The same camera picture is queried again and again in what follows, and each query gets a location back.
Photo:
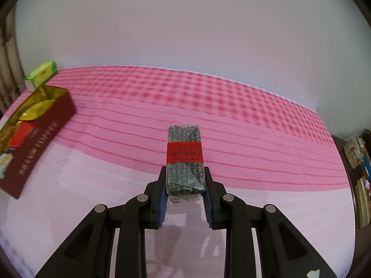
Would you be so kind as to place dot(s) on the blue wafer packet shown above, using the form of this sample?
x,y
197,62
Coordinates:
x,y
4,162

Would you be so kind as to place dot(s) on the red snack packet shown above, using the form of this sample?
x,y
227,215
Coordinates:
x,y
24,133

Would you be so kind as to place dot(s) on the white ribbed radiator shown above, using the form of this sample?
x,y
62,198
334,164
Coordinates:
x,y
8,78

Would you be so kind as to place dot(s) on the beige printed box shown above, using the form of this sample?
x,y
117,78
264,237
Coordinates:
x,y
355,153

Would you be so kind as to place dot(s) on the yellow gold-patterned snack packet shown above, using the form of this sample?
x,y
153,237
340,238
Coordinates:
x,y
37,108

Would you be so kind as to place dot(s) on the green tissue pack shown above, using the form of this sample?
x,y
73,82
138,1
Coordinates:
x,y
42,72

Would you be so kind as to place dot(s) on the pink checked tablecloth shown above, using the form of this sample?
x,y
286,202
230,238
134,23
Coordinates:
x,y
232,121

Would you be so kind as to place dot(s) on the dark red tin box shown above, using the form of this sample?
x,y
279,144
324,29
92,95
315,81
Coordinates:
x,y
43,139

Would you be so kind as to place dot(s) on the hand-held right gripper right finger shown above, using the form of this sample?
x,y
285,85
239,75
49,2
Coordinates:
x,y
208,208

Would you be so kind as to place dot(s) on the clear fried twist packet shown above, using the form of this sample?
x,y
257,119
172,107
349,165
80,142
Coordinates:
x,y
7,136

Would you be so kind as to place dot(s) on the dark green block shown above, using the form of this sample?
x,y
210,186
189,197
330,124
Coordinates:
x,y
184,173

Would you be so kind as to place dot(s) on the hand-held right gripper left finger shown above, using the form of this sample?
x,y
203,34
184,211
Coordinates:
x,y
162,208

